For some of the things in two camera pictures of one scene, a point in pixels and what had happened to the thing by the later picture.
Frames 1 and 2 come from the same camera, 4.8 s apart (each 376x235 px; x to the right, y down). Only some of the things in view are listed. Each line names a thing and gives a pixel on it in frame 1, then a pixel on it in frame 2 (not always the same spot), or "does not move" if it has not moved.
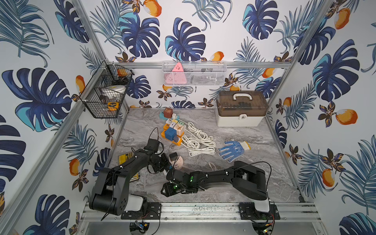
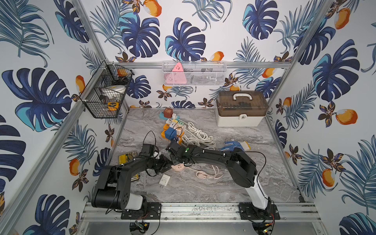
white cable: x=199 y=143 does not move
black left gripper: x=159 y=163 does not move
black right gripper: x=167 y=191 to x=174 y=162
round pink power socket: x=177 y=163 does not move
